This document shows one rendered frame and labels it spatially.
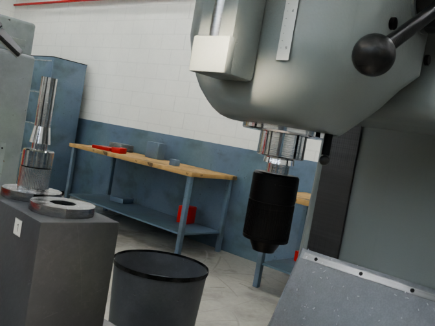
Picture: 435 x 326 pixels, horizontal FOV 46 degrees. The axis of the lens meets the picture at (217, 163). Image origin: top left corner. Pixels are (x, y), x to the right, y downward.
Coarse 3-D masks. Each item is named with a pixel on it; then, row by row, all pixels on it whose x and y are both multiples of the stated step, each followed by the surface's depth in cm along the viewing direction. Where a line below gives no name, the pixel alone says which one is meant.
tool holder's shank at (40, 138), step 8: (48, 80) 77; (56, 80) 78; (40, 88) 78; (48, 88) 78; (40, 96) 78; (48, 96) 78; (40, 104) 78; (48, 104) 78; (40, 112) 78; (48, 112) 78; (40, 120) 78; (48, 120) 78; (40, 128) 78; (48, 128) 78; (32, 136) 78; (40, 136) 78; (48, 136) 78; (32, 144) 78; (40, 144) 78; (48, 144) 79
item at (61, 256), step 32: (0, 192) 79; (32, 192) 77; (0, 224) 72; (32, 224) 66; (64, 224) 66; (96, 224) 70; (0, 256) 72; (32, 256) 65; (64, 256) 67; (96, 256) 71; (0, 288) 71; (32, 288) 65; (64, 288) 68; (96, 288) 71; (0, 320) 70; (32, 320) 65; (64, 320) 69; (96, 320) 72
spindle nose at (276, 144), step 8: (264, 136) 50; (272, 136) 50; (280, 136) 49; (288, 136) 49; (296, 136) 49; (264, 144) 50; (272, 144) 50; (280, 144) 49; (288, 144) 49; (296, 144) 50; (304, 144) 50; (256, 152) 52; (264, 152) 50; (272, 152) 50; (280, 152) 49; (288, 152) 49; (296, 152) 50; (304, 152) 51
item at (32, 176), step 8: (24, 160) 77; (32, 160) 77; (40, 160) 77; (48, 160) 78; (24, 168) 77; (32, 168) 77; (40, 168) 77; (48, 168) 78; (24, 176) 77; (32, 176) 77; (40, 176) 78; (48, 176) 79; (24, 184) 77; (32, 184) 77; (40, 184) 78; (48, 184) 79
